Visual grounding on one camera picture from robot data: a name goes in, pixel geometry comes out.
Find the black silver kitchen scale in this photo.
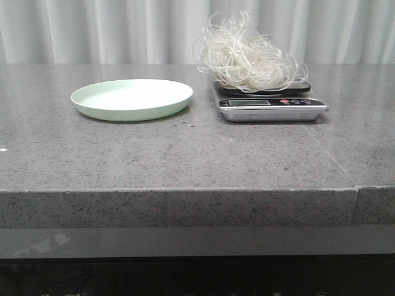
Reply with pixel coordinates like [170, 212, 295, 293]
[214, 82, 329, 123]

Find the pale green round plate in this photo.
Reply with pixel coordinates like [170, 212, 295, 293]
[70, 79, 193, 121]

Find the white pleated curtain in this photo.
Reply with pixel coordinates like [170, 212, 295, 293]
[1, 1, 394, 64]

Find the translucent white vermicelli bundle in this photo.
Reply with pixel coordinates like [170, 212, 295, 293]
[193, 11, 309, 93]

